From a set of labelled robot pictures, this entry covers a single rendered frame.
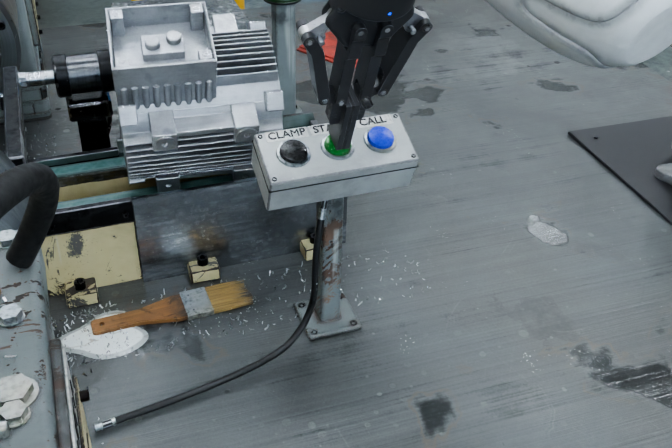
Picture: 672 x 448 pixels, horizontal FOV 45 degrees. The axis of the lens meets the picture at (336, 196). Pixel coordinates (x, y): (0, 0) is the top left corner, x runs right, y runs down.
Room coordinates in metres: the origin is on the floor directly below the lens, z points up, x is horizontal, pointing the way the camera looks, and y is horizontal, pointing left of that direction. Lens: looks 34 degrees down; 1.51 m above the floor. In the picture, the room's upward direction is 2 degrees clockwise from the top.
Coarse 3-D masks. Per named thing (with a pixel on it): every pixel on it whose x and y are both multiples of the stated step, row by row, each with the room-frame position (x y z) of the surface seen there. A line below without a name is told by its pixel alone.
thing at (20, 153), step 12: (12, 72) 1.00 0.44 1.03; (24, 72) 1.01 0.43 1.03; (12, 84) 0.96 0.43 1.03; (24, 84) 1.00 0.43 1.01; (0, 96) 0.94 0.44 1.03; (12, 96) 0.93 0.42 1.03; (12, 108) 0.90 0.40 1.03; (12, 120) 0.86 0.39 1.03; (12, 132) 0.84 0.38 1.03; (24, 132) 0.87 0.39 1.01; (12, 144) 0.81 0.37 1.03; (24, 144) 0.83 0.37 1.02; (12, 156) 0.78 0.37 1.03; (24, 156) 0.79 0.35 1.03
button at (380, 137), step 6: (378, 126) 0.79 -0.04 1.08; (372, 132) 0.78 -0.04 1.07; (378, 132) 0.78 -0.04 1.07; (384, 132) 0.78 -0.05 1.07; (390, 132) 0.78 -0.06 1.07; (372, 138) 0.77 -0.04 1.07; (378, 138) 0.77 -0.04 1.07; (384, 138) 0.77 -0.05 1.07; (390, 138) 0.78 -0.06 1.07; (372, 144) 0.77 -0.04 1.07; (378, 144) 0.77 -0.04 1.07; (384, 144) 0.77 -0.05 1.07; (390, 144) 0.77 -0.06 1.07
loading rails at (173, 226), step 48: (96, 192) 0.93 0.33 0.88; (144, 192) 0.88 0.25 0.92; (192, 192) 0.87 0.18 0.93; (240, 192) 0.89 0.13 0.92; (48, 240) 0.81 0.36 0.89; (96, 240) 0.83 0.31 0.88; (144, 240) 0.84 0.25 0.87; (192, 240) 0.87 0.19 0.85; (240, 240) 0.89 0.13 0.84; (288, 240) 0.91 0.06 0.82; (48, 288) 0.81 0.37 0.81; (96, 288) 0.80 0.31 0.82
